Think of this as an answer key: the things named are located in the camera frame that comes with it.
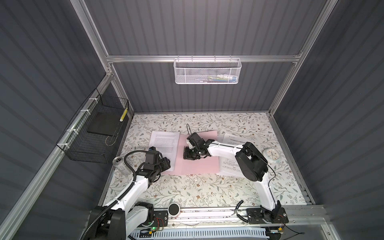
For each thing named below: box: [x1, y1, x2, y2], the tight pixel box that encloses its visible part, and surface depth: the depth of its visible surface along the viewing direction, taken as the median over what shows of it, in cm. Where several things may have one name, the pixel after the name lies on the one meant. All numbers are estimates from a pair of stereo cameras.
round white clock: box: [262, 147, 282, 164], surface depth 95 cm
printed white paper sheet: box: [149, 130, 181, 172], surface depth 104 cm
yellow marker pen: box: [119, 107, 128, 122], surface depth 83 cm
